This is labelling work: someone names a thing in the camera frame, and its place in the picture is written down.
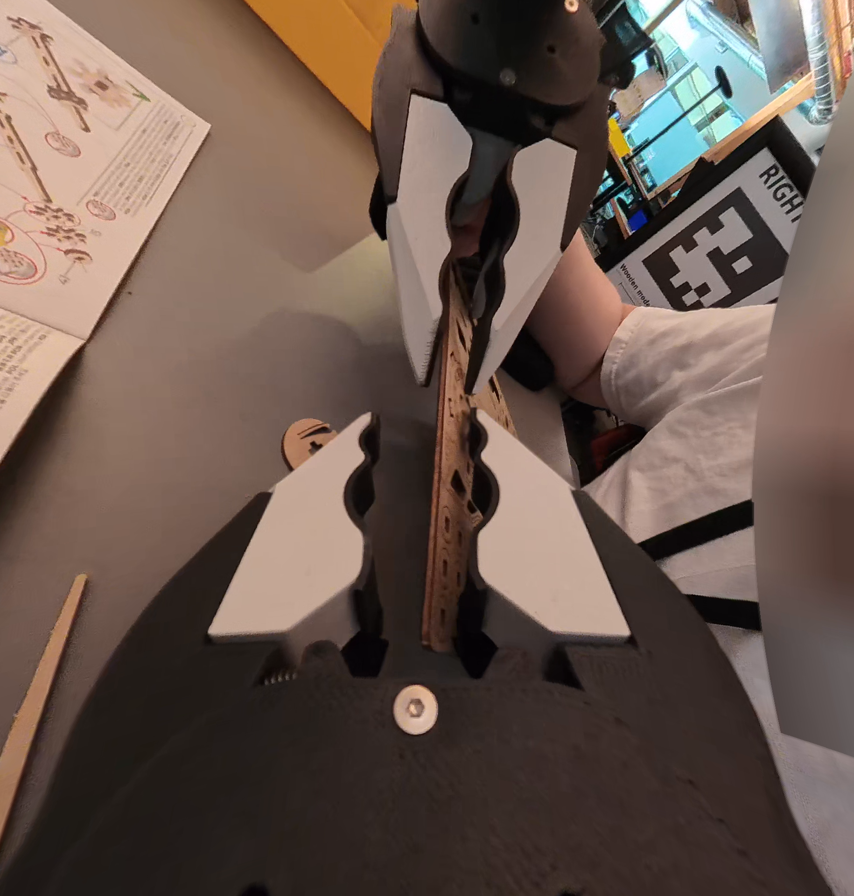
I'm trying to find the person's right forearm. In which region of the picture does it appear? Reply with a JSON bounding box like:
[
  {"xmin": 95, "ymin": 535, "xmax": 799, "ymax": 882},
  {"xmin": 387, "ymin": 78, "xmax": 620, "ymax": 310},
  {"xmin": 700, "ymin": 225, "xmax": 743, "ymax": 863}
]
[{"xmin": 525, "ymin": 231, "xmax": 638, "ymax": 408}]

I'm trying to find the silver ventilation duct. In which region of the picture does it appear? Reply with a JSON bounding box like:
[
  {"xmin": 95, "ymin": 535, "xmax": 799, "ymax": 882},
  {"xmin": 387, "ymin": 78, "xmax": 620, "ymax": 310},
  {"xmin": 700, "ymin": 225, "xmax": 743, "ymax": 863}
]
[{"xmin": 794, "ymin": 0, "xmax": 854, "ymax": 126}]

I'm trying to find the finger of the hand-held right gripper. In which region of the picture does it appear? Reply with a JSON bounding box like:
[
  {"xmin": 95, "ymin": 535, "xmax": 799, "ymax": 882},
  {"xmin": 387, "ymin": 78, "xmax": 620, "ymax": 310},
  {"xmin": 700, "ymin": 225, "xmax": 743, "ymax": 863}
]
[
  {"xmin": 387, "ymin": 93, "xmax": 478, "ymax": 387},
  {"xmin": 464, "ymin": 135, "xmax": 580, "ymax": 396}
]

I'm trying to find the black-framed marker sign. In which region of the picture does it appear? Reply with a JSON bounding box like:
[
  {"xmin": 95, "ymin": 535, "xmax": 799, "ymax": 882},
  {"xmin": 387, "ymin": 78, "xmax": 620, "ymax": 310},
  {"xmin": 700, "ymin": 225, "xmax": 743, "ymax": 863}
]
[{"xmin": 598, "ymin": 126, "xmax": 830, "ymax": 312}]

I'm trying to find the small round wooden gear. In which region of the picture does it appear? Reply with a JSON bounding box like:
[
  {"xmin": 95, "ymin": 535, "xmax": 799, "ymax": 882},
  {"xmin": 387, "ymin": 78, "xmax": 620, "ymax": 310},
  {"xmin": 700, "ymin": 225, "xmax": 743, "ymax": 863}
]
[{"xmin": 282, "ymin": 418, "xmax": 340, "ymax": 469}]

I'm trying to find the laser-cut wooden parts sheet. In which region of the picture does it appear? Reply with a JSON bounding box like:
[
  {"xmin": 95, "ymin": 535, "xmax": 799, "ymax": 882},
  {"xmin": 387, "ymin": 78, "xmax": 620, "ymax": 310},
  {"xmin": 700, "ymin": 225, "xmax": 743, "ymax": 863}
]
[{"xmin": 420, "ymin": 259, "xmax": 518, "ymax": 653}]

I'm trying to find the black harness strap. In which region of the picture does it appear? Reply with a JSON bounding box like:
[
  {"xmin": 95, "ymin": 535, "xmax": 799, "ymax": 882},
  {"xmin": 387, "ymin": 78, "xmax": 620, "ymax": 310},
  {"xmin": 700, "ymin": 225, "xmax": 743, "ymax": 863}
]
[
  {"xmin": 637, "ymin": 500, "xmax": 756, "ymax": 562},
  {"xmin": 682, "ymin": 594, "xmax": 762, "ymax": 632}
]

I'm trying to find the illustrated instruction booklet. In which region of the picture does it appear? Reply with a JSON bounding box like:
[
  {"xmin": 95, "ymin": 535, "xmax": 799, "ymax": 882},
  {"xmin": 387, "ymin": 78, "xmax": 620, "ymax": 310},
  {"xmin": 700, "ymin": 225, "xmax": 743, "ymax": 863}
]
[{"xmin": 0, "ymin": 0, "xmax": 212, "ymax": 494}]

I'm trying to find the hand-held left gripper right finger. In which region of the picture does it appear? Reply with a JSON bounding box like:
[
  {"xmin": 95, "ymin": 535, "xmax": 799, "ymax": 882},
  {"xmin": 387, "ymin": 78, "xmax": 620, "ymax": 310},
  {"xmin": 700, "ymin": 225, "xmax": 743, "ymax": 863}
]
[{"xmin": 470, "ymin": 408, "xmax": 634, "ymax": 646}]

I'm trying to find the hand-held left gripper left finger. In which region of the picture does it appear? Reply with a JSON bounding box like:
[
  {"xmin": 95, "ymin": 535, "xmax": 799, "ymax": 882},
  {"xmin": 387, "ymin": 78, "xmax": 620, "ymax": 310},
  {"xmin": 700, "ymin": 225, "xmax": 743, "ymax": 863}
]
[{"xmin": 207, "ymin": 412, "xmax": 385, "ymax": 651}]

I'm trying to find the person in white shirt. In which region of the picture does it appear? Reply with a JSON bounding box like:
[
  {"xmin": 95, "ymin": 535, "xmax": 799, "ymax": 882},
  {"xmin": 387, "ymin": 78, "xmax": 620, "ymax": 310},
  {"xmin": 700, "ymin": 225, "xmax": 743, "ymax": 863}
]
[{"xmin": 581, "ymin": 302, "xmax": 854, "ymax": 896}]

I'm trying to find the black pole stand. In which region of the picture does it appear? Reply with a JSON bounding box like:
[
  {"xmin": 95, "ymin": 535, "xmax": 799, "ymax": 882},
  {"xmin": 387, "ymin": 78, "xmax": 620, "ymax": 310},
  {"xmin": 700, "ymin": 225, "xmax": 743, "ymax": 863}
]
[{"xmin": 619, "ymin": 66, "xmax": 730, "ymax": 172}]

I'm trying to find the thin wooden stick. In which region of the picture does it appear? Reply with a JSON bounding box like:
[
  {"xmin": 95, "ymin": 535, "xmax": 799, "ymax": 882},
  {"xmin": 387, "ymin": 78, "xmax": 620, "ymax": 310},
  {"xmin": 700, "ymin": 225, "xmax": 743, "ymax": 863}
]
[{"xmin": 0, "ymin": 574, "xmax": 90, "ymax": 858}]

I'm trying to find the yellow flat panel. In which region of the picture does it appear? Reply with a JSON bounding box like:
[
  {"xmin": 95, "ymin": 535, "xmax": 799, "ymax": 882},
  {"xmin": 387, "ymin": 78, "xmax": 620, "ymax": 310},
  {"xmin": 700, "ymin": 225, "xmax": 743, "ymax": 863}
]
[{"xmin": 244, "ymin": 0, "xmax": 417, "ymax": 133}]

